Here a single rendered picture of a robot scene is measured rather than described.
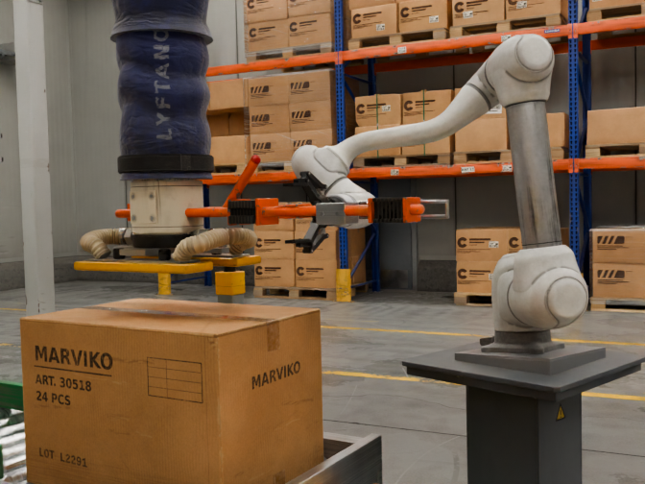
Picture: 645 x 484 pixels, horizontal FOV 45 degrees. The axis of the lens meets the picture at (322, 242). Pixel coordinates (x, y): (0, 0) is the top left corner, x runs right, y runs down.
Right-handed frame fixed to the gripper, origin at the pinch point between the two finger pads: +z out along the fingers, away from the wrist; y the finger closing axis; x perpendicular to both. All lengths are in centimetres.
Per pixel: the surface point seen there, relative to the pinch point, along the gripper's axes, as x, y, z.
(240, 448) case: -4, 48, 29
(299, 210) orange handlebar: -13.0, -0.7, 17.0
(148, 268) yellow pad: 19.7, 10.8, 28.6
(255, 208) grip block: -2.4, -1.4, 18.0
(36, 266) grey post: 268, 28, -145
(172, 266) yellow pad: 12.8, 10.4, 28.6
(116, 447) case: 25, 50, 35
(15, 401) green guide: 113, 58, -7
